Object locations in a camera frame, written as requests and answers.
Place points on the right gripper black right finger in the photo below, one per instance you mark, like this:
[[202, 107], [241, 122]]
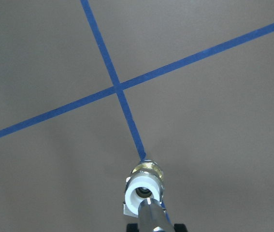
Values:
[[180, 227]]

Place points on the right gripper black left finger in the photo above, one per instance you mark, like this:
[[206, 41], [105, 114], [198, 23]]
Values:
[[132, 227]]

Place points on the white brass PPR valve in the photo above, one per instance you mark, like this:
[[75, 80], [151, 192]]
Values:
[[146, 180]]

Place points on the chrome metal pipe fitting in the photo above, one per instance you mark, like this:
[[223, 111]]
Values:
[[152, 217]]

